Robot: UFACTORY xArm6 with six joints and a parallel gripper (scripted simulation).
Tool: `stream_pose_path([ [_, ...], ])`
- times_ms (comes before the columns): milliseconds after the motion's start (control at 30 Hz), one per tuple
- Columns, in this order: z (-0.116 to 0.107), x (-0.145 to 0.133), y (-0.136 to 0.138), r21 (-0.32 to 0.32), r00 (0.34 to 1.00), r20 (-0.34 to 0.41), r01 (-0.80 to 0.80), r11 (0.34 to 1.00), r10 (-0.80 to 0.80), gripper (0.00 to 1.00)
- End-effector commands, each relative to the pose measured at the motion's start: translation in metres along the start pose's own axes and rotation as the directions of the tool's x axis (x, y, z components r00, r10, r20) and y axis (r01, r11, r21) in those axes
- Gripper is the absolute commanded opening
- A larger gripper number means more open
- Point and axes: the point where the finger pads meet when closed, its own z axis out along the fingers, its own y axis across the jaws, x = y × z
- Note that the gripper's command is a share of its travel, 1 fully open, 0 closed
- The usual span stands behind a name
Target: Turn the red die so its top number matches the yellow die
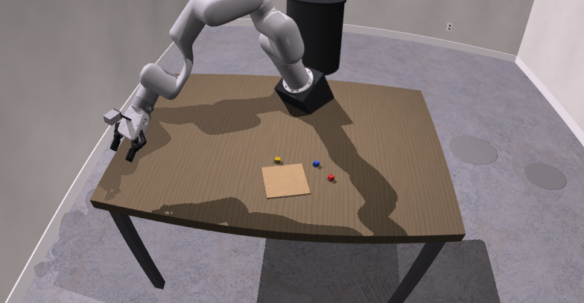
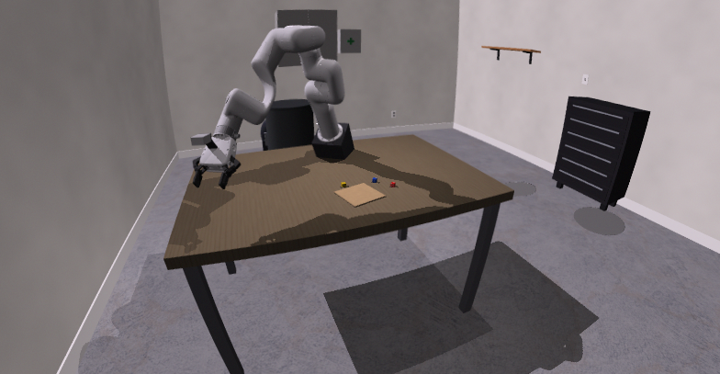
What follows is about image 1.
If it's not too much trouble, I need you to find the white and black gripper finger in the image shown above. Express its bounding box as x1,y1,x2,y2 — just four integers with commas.
125,130,147,162
110,122,123,151

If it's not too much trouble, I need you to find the beige flat mat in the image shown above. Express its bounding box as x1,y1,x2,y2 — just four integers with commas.
261,164,311,199

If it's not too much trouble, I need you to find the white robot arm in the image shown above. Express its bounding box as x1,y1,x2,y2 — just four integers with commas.
132,0,314,114

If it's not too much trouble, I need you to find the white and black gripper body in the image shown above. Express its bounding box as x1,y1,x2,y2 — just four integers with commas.
118,104,151,141

